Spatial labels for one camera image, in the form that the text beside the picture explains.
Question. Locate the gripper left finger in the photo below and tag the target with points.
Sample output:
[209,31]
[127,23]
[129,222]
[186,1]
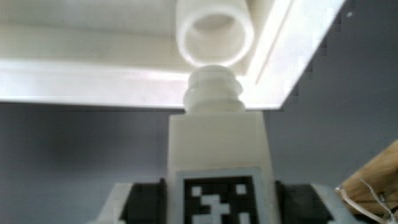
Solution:
[136,205]

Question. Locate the white square table top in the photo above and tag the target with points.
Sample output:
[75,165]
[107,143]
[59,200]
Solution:
[104,52]

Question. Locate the white leg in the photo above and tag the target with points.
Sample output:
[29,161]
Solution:
[221,184]

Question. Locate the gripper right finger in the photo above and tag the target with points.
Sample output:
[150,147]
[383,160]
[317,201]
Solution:
[310,205]

